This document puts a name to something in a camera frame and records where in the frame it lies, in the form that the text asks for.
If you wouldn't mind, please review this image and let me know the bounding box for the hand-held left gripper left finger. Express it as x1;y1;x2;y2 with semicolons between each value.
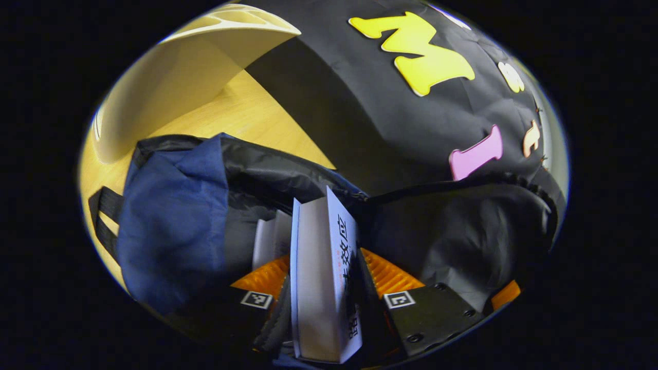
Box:
175;254;293;355

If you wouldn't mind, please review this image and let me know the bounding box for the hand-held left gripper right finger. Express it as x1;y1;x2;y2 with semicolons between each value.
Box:
359;247;488;359

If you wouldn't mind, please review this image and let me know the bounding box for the lavender grey book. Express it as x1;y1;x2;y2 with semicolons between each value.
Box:
289;186;363;364

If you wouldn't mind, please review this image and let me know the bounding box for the white book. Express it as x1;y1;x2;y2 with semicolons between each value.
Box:
252;210;294;271

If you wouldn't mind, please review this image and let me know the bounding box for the blue schoolbag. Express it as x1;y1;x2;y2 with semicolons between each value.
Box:
88;133;560;370

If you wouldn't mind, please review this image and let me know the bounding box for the cream plastic bookshelf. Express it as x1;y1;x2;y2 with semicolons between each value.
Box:
93;4;302;165

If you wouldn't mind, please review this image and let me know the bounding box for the black backdrop cloth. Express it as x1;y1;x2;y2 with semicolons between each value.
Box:
246;0;566;196

